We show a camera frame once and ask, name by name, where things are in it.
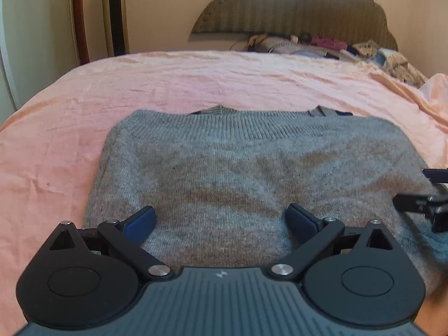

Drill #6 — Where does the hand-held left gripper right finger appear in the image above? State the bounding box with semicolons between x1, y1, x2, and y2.
270;203;400;282

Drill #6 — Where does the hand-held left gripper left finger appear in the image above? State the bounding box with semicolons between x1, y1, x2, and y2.
49;206;174;281

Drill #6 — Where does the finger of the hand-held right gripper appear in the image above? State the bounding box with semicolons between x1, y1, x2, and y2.
393;192;448;218
422;168;448;183

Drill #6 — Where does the grey sweater with navy sleeves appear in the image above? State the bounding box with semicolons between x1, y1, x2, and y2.
83;104;448;302

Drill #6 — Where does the person's right forearm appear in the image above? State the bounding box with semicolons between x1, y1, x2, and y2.
416;285;448;336

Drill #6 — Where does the pile of light clothes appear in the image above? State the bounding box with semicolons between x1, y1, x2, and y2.
352;40;429;88

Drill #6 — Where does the pink bed sheet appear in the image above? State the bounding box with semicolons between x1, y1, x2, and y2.
0;50;448;336

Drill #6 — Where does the pink crumpled cloth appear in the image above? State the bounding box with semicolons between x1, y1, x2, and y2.
310;36;349;50

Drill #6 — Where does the patterned grey pillow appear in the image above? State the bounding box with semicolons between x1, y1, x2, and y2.
247;34;347;58

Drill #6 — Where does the gold tower fan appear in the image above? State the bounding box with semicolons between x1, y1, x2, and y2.
101;0;130;57

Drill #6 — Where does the olive padded headboard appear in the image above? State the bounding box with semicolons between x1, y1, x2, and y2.
191;0;399;51

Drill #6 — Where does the white wardrobe door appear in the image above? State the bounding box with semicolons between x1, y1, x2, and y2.
0;0;81;113

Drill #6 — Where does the brown wooden frame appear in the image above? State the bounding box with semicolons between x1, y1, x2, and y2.
71;0;91;65

